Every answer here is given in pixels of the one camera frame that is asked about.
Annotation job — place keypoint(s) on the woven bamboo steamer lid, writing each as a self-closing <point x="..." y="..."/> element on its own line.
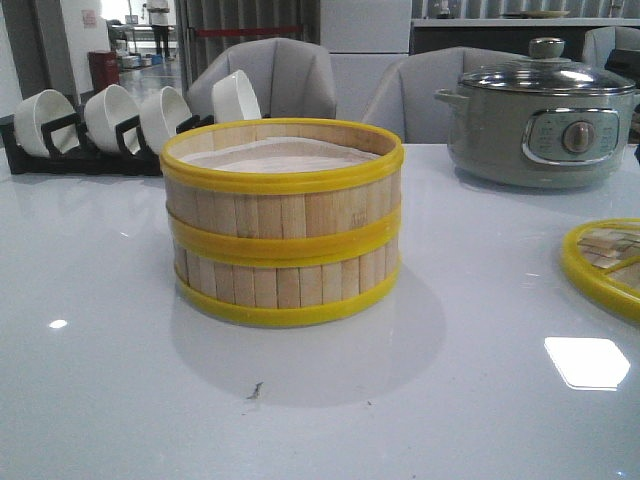
<point x="601" y="259"/>

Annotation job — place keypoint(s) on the person in background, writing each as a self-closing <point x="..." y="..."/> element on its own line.
<point x="158" y="11"/>

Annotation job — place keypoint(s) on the grey electric cooking pot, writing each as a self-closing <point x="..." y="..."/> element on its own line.
<point x="540" y="141"/>

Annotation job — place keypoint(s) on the red bin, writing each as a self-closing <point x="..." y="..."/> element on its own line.
<point x="104" y="69"/>

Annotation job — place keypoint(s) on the grey chair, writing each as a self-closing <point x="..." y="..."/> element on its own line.
<point x="614" y="48"/>
<point x="403" y="101"/>
<point x="290" y="78"/>

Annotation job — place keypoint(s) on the white cabinet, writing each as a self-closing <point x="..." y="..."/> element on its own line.
<point x="363" y="38"/>

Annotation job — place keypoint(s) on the bamboo steamer tier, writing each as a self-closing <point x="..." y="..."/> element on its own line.
<point x="287" y="296"/>
<point x="332" y="214"/>

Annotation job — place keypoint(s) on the left grey chair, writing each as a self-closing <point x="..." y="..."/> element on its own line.
<point x="290" y="78"/>

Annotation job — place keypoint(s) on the far right grey chair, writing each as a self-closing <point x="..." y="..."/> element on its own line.
<point x="614" y="48"/>

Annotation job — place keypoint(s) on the black bowl rack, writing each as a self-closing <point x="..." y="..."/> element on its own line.
<point x="133" y="157"/>

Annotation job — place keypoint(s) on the white bowl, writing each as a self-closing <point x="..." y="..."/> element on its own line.
<point x="32" y="113"/>
<point x="160" y="115"/>
<point x="234" y="99"/>
<point x="104" y="111"/>

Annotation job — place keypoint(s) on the glass pot lid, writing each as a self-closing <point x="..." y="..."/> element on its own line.
<point x="545" y="71"/>

